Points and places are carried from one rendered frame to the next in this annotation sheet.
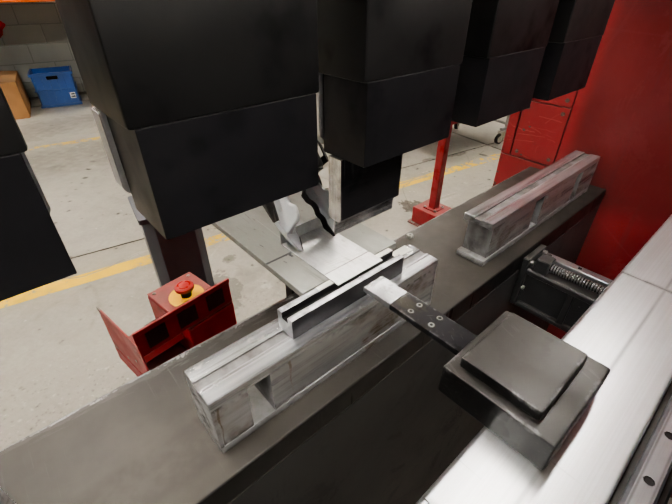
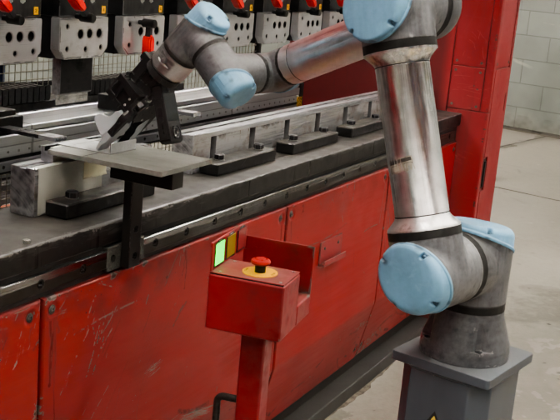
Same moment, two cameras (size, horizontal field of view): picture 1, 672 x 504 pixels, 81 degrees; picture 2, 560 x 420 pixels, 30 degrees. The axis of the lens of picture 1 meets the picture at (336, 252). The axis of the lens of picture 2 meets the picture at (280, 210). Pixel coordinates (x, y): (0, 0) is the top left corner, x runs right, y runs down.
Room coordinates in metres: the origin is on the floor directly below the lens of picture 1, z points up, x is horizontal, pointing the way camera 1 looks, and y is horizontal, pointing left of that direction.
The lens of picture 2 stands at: (2.50, -0.42, 1.41)
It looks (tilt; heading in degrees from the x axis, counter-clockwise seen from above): 14 degrees down; 158
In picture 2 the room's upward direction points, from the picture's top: 5 degrees clockwise
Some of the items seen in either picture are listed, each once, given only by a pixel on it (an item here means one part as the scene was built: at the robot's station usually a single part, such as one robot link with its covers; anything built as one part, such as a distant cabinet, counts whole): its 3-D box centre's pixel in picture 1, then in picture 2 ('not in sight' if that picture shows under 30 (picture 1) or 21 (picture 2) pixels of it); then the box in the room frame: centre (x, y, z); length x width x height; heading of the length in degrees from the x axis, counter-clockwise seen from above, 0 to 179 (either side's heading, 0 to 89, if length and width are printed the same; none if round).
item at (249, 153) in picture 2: not in sight; (238, 160); (0.07, 0.46, 0.89); 0.30 x 0.05 x 0.03; 131
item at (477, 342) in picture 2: not in sight; (467, 323); (1.08, 0.52, 0.82); 0.15 x 0.15 x 0.10
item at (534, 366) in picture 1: (458, 333); (12, 125); (0.31, -0.13, 1.01); 0.26 x 0.12 x 0.05; 41
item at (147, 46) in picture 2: not in sight; (146, 42); (0.38, 0.12, 1.20); 0.04 x 0.02 x 0.10; 41
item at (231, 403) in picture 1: (332, 330); (85, 176); (0.39, 0.01, 0.92); 0.39 x 0.06 x 0.10; 131
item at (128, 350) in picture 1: (172, 320); (262, 279); (0.59, 0.34, 0.75); 0.20 x 0.16 x 0.18; 140
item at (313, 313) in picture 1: (345, 289); (78, 147); (0.41, -0.01, 0.98); 0.20 x 0.03 x 0.03; 131
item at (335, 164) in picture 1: (366, 186); (72, 78); (0.43, -0.04, 1.13); 0.10 x 0.02 x 0.10; 131
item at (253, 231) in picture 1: (297, 231); (130, 157); (0.54, 0.06, 1.00); 0.26 x 0.18 x 0.01; 41
